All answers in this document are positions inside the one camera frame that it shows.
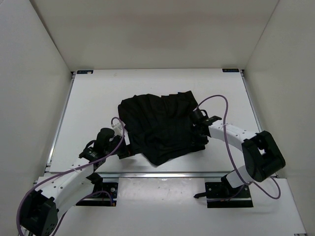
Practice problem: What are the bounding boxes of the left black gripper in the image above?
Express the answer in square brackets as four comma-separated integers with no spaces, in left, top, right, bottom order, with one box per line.
[106,130,146,158]

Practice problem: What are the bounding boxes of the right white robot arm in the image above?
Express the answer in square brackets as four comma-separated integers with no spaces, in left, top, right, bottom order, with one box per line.
[192,109,286,197]

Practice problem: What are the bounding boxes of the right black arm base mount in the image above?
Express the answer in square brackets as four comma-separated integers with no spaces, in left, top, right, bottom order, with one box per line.
[194,176,253,208]

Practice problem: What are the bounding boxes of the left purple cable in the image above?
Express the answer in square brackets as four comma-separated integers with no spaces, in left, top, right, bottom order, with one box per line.
[16,117,126,236]

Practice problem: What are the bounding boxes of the right blue corner label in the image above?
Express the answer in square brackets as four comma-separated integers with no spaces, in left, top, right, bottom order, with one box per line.
[222,68,239,73]

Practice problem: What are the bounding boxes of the blue corner label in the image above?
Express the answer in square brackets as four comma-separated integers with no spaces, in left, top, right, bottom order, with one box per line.
[222,68,239,73]
[76,70,94,74]

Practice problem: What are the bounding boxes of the aluminium table rail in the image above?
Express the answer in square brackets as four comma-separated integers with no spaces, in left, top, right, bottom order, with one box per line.
[44,71,76,172]
[99,172,227,178]

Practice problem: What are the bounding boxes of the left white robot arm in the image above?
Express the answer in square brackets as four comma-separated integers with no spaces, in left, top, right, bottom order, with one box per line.
[16,125,130,236]

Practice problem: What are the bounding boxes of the left aluminium table rail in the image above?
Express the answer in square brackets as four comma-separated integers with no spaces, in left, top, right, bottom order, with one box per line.
[44,71,76,172]

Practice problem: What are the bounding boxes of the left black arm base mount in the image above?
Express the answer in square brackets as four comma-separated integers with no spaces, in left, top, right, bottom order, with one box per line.
[76,173,119,207]

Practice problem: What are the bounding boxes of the black pleated skirt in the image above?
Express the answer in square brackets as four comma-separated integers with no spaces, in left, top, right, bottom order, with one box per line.
[118,91,208,166]

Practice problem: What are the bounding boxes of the front aluminium table rail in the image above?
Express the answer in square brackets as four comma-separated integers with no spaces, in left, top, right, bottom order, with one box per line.
[99,172,227,178]

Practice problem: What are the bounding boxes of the left blue corner label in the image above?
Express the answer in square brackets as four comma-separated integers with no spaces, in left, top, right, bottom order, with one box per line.
[76,70,94,74]

